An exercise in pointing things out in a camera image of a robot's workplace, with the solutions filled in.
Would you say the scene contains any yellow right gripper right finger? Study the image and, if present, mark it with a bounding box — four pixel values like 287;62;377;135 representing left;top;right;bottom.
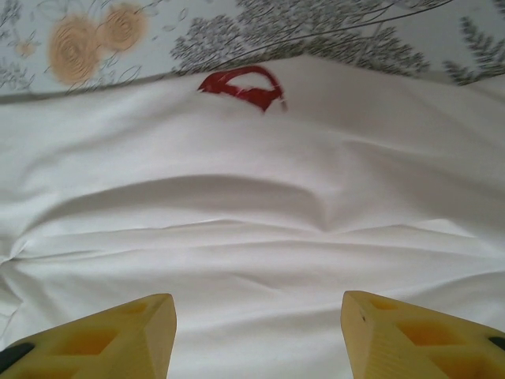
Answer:
341;291;505;379

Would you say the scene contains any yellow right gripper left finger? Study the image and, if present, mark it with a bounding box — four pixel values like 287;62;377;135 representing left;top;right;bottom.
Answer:
0;293;177;379

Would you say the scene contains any white t-shirt with red print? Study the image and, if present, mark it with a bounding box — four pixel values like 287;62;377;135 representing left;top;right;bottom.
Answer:
0;54;505;379

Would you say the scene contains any floral tablecloth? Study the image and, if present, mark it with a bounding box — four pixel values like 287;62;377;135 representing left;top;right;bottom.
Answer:
0;0;505;98

